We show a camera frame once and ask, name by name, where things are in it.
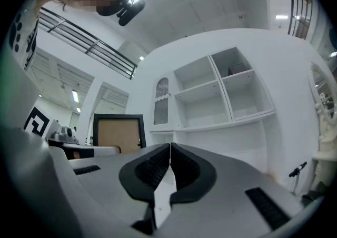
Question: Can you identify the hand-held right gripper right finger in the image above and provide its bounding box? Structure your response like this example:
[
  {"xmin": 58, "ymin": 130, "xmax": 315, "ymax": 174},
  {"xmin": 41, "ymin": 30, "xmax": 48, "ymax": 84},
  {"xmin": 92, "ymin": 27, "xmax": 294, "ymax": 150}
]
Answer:
[{"xmin": 155, "ymin": 142, "xmax": 306, "ymax": 238}]

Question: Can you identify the white ornate mirror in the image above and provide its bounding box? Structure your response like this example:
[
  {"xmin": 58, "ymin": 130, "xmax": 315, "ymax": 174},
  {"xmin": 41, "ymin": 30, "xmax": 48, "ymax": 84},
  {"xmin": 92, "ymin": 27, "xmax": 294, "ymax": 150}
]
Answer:
[{"xmin": 307, "ymin": 61, "xmax": 337, "ymax": 126}]

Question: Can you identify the white paw print shirt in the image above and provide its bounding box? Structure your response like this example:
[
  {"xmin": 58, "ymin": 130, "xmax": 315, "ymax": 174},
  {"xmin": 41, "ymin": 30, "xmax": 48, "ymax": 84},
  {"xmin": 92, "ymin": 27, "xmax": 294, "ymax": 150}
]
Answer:
[{"xmin": 0, "ymin": 0, "xmax": 43, "ymax": 132}]

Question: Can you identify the white wall shelf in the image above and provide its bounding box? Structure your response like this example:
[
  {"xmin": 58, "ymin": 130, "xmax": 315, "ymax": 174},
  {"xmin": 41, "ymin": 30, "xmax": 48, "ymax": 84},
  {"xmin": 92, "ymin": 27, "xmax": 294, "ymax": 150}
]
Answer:
[{"xmin": 149, "ymin": 46, "xmax": 276, "ymax": 145}]

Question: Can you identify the black cork-backed picture frame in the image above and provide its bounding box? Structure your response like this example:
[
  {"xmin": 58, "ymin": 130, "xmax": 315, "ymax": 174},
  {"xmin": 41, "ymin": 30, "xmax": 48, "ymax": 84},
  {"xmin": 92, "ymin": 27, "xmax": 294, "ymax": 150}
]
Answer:
[{"xmin": 92, "ymin": 113, "xmax": 147, "ymax": 155}]

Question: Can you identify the arched glass cabinet door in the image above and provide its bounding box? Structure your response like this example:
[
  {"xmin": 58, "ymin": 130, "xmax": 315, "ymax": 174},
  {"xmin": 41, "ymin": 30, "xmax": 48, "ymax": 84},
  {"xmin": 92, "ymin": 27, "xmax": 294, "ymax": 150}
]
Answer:
[{"xmin": 153, "ymin": 77, "xmax": 170, "ymax": 126}]

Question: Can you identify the white ornate dresser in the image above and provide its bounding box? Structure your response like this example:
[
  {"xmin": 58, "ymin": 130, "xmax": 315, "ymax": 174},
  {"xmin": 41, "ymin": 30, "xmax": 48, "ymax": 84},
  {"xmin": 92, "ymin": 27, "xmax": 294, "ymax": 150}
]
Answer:
[{"xmin": 310, "ymin": 120, "xmax": 337, "ymax": 195}]

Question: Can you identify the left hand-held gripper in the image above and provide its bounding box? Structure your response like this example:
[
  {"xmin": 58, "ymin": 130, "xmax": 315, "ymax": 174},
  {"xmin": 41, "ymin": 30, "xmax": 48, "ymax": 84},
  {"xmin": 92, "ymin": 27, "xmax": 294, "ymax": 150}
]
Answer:
[{"xmin": 23, "ymin": 106, "xmax": 122, "ymax": 161}]

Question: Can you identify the long black metal railing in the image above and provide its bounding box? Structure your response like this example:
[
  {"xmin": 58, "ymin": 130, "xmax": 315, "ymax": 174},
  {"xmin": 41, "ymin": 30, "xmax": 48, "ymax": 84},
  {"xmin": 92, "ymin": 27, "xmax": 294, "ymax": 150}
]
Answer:
[{"xmin": 38, "ymin": 7, "xmax": 138, "ymax": 80}]

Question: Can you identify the short black metal railing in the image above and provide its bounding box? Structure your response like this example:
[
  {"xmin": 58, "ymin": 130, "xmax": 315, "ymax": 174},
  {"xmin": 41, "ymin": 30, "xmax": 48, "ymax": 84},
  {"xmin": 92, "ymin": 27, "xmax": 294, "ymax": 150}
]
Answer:
[{"xmin": 285, "ymin": 0, "xmax": 314, "ymax": 41}]

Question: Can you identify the black-grip handlebar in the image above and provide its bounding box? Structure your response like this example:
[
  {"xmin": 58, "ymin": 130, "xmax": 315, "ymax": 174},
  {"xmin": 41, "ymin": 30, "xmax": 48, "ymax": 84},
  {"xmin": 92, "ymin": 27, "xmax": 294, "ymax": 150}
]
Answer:
[{"xmin": 288, "ymin": 161, "xmax": 308, "ymax": 196}]

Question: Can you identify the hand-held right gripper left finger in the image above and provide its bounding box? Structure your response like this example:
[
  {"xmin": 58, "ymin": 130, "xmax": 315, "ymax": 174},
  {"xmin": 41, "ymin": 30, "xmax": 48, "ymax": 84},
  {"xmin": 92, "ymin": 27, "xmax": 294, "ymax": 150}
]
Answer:
[{"xmin": 68, "ymin": 143, "xmax": 172, "ymax": 238}]

